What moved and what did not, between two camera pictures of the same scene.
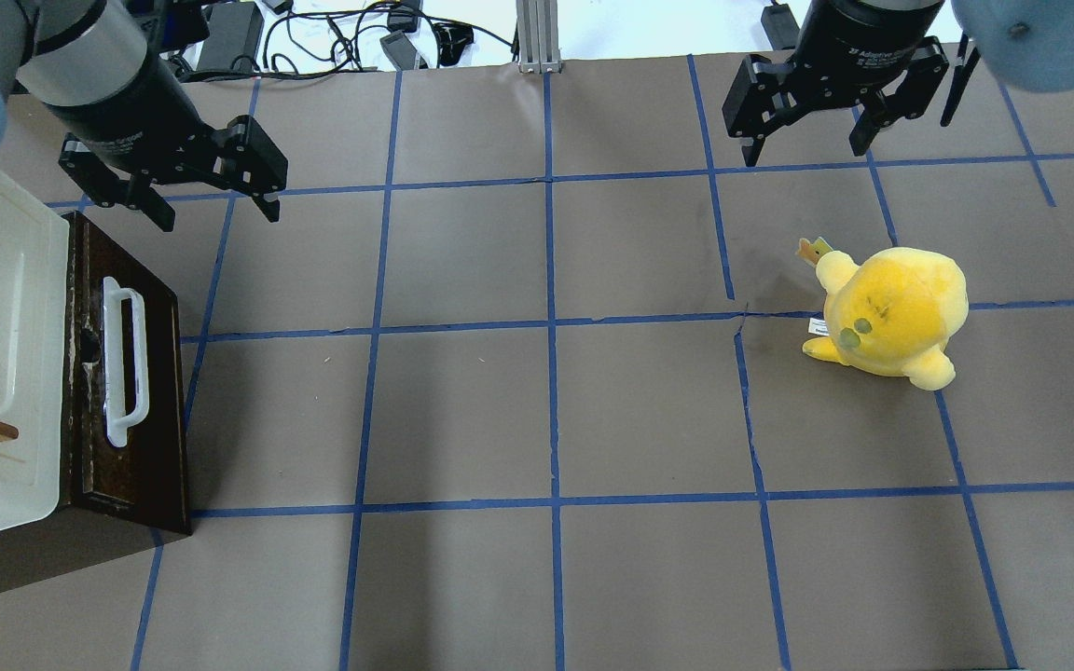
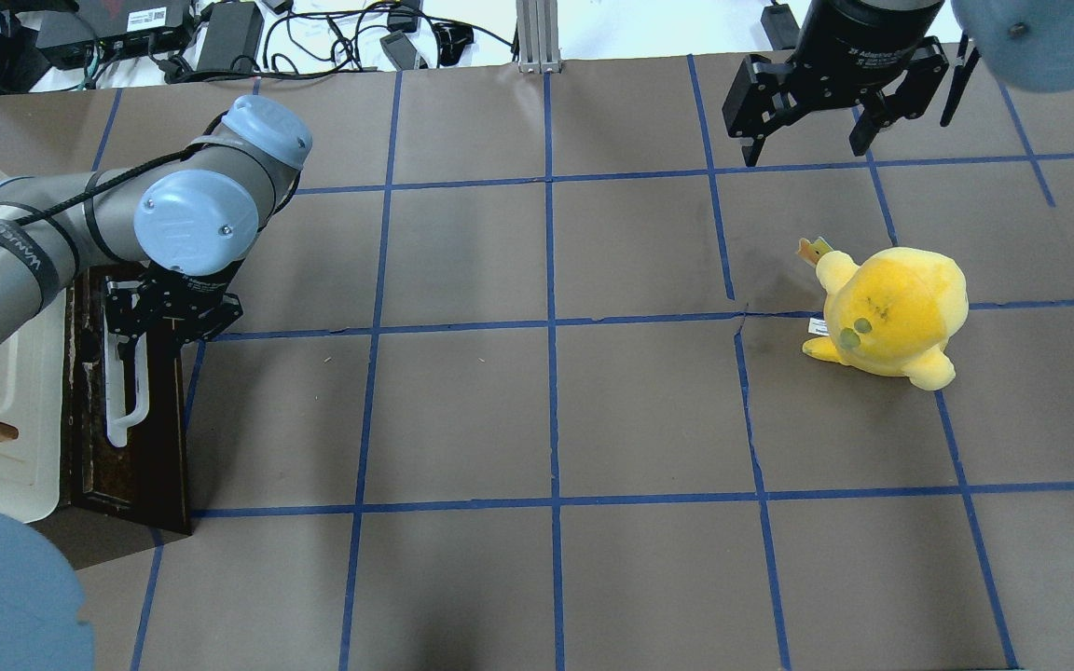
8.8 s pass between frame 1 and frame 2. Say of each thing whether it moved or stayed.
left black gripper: moved
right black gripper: stayed
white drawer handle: stayed
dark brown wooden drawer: stayed
